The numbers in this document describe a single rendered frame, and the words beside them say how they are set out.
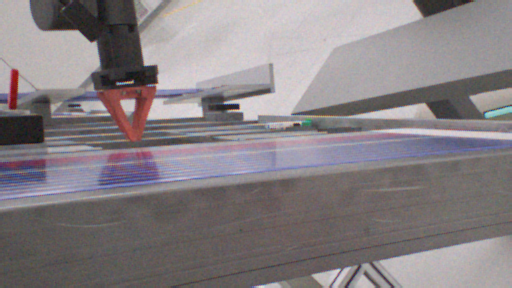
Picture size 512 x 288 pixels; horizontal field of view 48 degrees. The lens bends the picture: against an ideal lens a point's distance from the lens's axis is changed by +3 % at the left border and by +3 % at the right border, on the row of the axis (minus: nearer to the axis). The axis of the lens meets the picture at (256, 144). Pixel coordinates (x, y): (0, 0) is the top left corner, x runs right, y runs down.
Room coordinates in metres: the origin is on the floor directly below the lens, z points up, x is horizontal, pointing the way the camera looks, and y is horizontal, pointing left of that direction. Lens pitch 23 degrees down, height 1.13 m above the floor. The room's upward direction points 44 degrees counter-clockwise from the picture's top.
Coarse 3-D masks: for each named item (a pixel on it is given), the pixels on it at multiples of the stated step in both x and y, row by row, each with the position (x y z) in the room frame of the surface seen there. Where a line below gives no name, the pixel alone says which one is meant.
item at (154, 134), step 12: (144, 132) 0.76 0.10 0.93; (156, 132) 0.76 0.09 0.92; (168, 132) 0.76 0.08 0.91; (180, 132) 0.77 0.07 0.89; (192, 132) 0.77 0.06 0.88; (204, 132) 0.77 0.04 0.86; (216, 132) 0.78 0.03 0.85; (228, 132) 0.78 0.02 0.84; (240, 132) 0.79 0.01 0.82; (48, 144) 0.73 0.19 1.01; (60, 144) 0.73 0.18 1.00
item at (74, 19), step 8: (72, 0) 0.65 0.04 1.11; (64, 8) 0.65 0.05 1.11; (72, 8) 0.65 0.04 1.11; (80, 8) 0.65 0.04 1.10; (64, 16) 0.66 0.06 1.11; (72, 16) 0.65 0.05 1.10; (80, 16) 0.65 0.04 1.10; (88, 16) 0.65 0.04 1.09; (72, 24) 0.66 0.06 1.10; (80, 24) 0.65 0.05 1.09; (88, 24) 0.65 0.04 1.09; (96, 24) 0.65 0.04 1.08; (80, 32) 0.66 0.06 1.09; (88, 32) 0.65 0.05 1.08; (96, 32) 0.65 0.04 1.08; (88, 40) 0.66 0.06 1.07
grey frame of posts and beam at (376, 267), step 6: (366, 264) 1.02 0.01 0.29; (372, 264) 1.03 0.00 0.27; (378, 264) 1.02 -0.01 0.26; (366, 270) 1.01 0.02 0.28; (372, 270) 1.02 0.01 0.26; (378, 270) 1.03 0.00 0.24; (384, 270) 1.02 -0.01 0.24; (366, 276) 1.04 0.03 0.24; (372, 276) 1.01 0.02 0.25; (378, 276) 1.02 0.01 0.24; (384, 276) 1.03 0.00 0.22; (390, 276) 1.02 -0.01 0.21; (372, 282) 1.04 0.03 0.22; (378, 282) 1.01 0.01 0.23; (384, 282) 1.02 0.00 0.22; (390, 282) 1.02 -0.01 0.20; (396, 282) 1.02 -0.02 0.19
